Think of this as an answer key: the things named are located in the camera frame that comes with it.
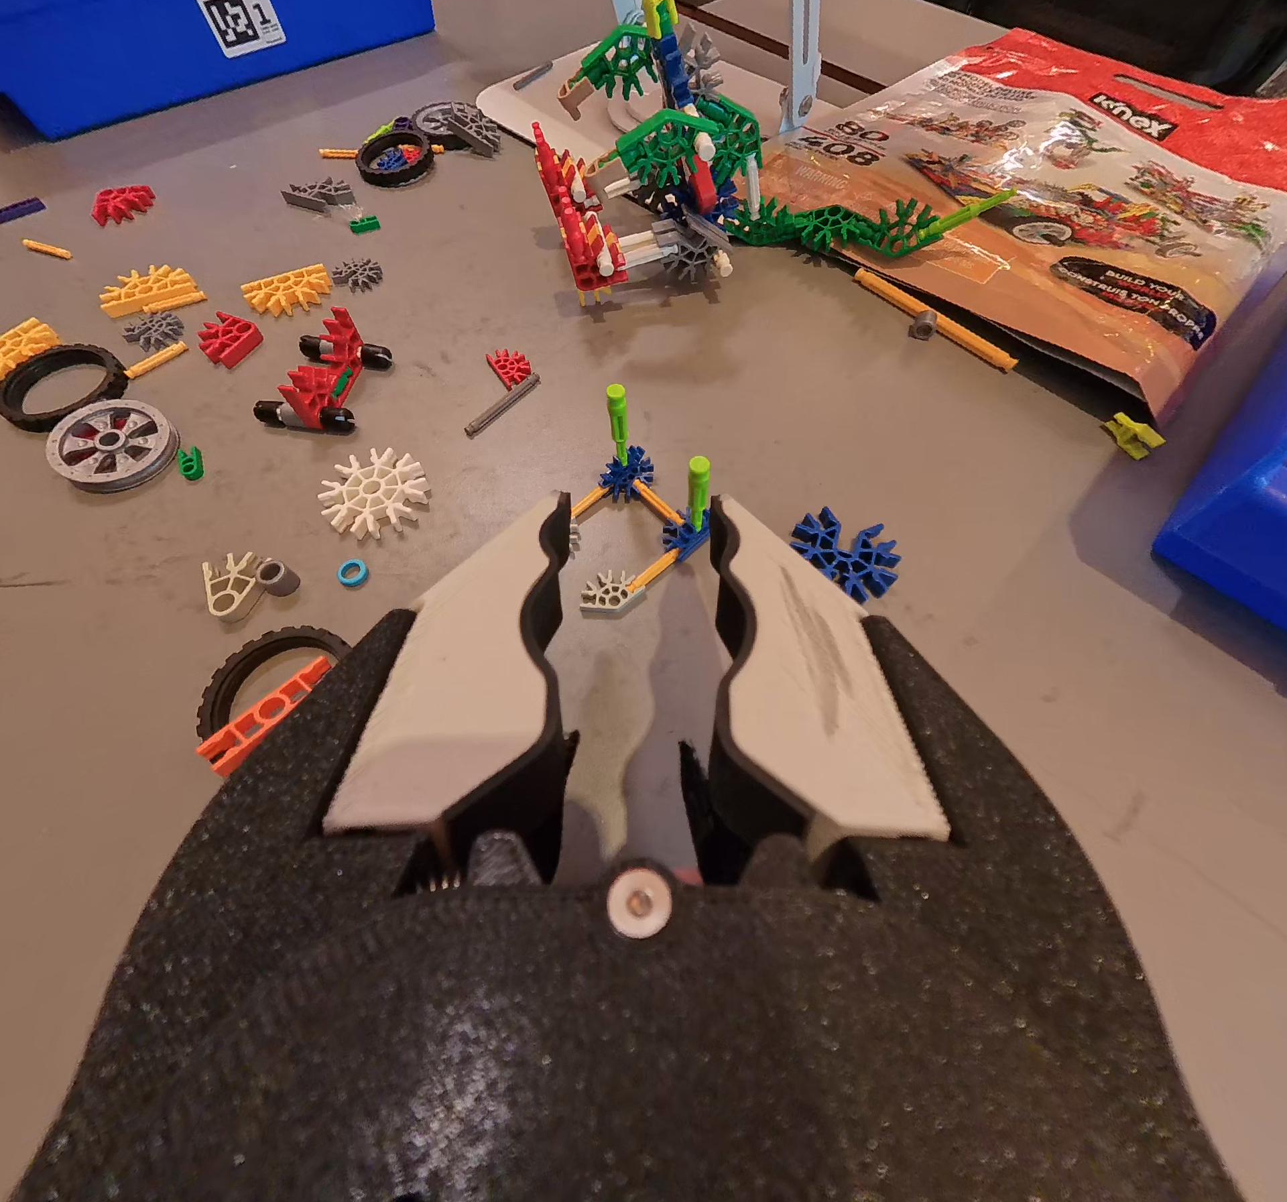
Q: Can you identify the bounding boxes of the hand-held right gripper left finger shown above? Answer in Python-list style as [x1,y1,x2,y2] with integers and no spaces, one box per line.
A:
[322,490,582,886]

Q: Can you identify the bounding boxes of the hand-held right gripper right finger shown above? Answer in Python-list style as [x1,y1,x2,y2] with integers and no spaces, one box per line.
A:
[679,494,953,890]

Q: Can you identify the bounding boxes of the blue and yellow rod frame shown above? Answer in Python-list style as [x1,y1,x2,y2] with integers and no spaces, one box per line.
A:
[567,382,717,616]

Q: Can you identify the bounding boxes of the multicoloured toy construction model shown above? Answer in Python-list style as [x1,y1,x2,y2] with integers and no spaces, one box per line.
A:
[531,0,1018,317]

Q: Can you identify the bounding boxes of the blue bin with square tag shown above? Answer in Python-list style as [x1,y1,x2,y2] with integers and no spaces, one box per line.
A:
[0,0,436,142]

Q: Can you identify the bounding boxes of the blue snowflake connector pair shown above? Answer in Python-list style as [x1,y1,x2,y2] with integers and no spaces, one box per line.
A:
[790,505,904,604]

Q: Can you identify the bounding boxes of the orange ladder connector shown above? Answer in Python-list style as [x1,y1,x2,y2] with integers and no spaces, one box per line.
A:
[196,656,333,779]

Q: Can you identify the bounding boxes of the white snowflake connector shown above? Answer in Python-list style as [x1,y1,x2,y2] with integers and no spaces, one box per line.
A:
[318,445,432,542]

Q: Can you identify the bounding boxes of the cream fan connector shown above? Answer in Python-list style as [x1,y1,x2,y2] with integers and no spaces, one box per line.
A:
[202,549,265,620]

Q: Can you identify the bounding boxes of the red connector with grey rod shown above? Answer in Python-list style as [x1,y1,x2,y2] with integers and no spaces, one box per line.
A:
[464,348,542,439]

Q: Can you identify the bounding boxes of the red connector assembly black caps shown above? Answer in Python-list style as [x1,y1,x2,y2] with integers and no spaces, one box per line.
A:
[252,304,396,437]

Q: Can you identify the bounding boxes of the orange rod with grey clip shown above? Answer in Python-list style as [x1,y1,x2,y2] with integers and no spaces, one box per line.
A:
[856,266,1020,372]

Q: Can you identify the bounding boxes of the lime clip connector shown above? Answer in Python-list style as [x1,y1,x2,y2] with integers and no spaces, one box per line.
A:
[1101,410,1168,462]

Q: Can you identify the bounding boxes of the silver spoked wheel hub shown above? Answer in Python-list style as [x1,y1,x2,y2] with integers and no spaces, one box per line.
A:
[46,397,183,494]

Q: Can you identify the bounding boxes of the yellow fan connector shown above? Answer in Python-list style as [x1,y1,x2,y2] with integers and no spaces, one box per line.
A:
[242,262,335,317]
[99,264,210,319]
[0,317,63,380]

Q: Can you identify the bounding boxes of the blue plastic bin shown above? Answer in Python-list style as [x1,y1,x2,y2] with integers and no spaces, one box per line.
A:
[1151,241,1287,631]

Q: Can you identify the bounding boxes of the red toy set bag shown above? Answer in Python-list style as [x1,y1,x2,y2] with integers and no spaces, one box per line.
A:
[755,26,1287,431]

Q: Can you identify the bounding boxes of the small black rubber tyre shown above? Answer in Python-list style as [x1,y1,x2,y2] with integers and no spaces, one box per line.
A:
[358,129,438,190]

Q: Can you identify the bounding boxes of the small grey spoked wheel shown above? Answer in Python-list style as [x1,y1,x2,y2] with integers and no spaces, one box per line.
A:
[413,100,474,152]

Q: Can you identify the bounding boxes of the white adjustable book stand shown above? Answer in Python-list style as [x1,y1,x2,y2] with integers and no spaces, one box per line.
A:
[476,0,837,176]

